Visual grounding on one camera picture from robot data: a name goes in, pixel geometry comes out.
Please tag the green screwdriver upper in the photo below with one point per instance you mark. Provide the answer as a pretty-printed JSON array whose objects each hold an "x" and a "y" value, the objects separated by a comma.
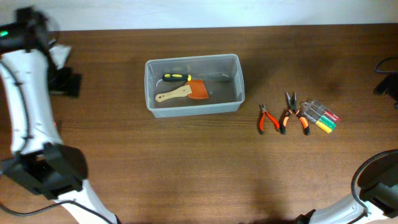
[{"x": 321, "y": 114}]

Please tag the metal file black yellow handle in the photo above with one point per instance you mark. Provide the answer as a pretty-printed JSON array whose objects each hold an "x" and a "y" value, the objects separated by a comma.
[{"x": 174, "y": 77}]

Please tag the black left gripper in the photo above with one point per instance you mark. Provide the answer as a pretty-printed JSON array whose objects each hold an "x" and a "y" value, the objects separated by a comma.
[{"x": 65, "y": 85}]

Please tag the green screwdriver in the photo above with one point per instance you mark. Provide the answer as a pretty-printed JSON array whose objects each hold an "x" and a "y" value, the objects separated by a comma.
[
  {"x": 322, "y": 118},
  {"x": 321, "y": 114}
]

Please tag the clear plastic container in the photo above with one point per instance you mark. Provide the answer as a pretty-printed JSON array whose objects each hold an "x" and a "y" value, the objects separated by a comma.
[{"x": 223, "y": 96}]

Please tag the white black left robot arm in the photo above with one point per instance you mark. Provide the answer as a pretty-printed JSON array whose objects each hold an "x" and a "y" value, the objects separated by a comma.
[{"x": 33, "y": 67}]

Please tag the orange scraper wooden handle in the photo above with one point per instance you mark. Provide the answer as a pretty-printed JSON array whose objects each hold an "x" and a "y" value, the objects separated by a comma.
[{"x": 194, "y": 89}]

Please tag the green screwdriver lower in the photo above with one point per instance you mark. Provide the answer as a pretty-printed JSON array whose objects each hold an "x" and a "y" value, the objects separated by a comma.
[{"x": 322, "y": 118}]

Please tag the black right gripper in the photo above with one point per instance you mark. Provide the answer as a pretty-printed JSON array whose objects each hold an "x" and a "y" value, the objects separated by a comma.
[{"x": 385, "y": 83}]

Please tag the yellow screwdriver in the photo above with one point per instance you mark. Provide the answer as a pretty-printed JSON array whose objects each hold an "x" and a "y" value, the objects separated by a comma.
[{"x": 318, "y": 123}]

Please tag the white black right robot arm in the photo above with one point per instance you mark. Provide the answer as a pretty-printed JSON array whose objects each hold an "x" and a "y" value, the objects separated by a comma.
[{"x": 374, "y": 184}]

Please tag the red screwdriver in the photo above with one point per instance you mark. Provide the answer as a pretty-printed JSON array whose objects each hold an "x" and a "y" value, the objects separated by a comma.
[{"x": 325, "y": 111}]

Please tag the orange black needle nose pliers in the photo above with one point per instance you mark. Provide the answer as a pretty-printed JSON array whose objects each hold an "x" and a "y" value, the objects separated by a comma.
[{"x": 293, "y": 110}]

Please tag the clear screwdriver set case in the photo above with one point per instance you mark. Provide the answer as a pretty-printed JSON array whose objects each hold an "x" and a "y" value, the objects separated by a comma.
[{"x": 305, "y": 106}]

